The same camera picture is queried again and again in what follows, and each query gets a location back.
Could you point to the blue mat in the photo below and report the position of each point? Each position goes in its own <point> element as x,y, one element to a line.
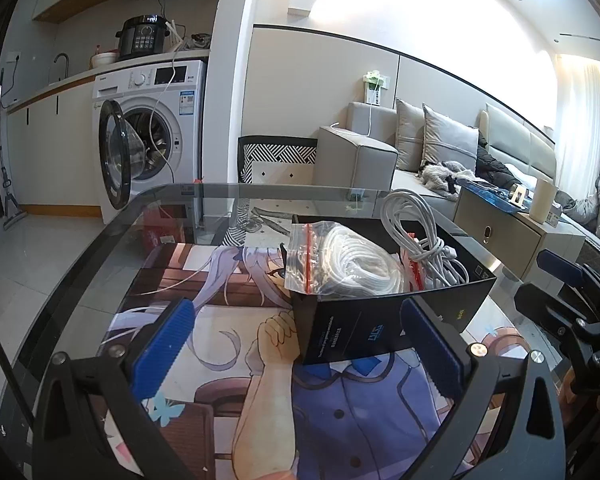
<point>490,194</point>

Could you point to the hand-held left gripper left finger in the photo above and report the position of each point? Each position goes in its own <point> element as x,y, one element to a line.
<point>162,350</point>

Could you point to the grey furry cloth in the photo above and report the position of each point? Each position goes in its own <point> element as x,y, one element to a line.
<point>442,177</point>

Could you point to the wall socket with charger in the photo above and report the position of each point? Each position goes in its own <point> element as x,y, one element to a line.
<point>375,85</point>

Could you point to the grey pillow with stripe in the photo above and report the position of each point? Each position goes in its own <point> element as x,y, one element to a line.
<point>447,140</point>

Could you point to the kitchen faucet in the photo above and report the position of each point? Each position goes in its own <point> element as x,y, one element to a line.
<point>62,62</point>

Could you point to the small white stand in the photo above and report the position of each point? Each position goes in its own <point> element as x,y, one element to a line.
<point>517,195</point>

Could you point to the grey sofa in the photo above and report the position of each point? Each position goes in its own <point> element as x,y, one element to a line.
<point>355,160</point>

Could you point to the white paper roll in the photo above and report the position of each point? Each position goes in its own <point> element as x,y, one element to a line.
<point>542,200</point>

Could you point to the white kitchen counter cabinet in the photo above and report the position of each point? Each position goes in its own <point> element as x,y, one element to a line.
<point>55,150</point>

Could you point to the black white patterned chair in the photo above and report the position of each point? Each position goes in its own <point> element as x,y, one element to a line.
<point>277,152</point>

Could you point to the red bag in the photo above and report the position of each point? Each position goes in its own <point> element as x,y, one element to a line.
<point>167,225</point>

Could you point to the printed anime desk mat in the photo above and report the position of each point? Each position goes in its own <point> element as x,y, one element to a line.
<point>330,410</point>

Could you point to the small white box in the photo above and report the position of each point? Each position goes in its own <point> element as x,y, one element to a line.
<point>554,215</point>

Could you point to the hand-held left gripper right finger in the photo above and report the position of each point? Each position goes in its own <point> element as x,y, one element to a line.
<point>435,355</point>

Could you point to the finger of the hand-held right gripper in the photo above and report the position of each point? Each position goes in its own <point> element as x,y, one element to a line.
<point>560,262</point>
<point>545,310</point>

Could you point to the white washing machine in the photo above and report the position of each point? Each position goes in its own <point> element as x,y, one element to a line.
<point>185,125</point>

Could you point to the white curtain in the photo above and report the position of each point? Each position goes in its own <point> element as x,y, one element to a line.
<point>580,125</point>

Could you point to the white bowl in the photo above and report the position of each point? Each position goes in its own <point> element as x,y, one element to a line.
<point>104,59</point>

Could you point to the mop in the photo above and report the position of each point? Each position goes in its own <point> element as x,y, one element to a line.
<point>7,185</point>

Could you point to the black cardboard box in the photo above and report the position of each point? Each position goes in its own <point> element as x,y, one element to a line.
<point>360,330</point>

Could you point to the black jacket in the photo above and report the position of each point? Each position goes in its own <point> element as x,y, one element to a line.
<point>495,165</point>

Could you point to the beige side cabinet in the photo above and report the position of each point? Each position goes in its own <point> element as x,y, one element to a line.
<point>515,240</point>

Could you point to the black pressure cooker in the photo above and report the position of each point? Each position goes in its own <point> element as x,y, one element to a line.
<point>142,37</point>

